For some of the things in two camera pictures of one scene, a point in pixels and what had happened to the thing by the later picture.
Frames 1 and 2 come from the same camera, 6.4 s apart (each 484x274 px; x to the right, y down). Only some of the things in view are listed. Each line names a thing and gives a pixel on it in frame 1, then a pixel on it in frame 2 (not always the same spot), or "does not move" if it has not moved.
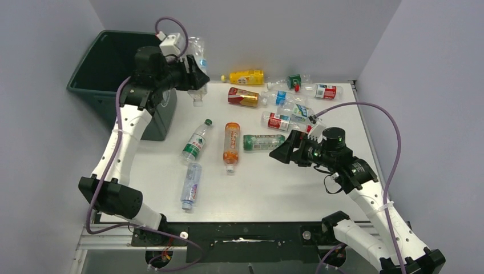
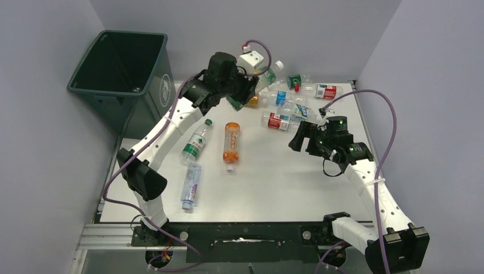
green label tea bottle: (262, 142) → (265, 79)
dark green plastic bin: (111, 58) does not move
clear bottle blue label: (279, 98) does not move
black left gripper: (194, 79) → (247, 90)
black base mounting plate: (216, 242) does not move
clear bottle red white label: (283, 122) does not move
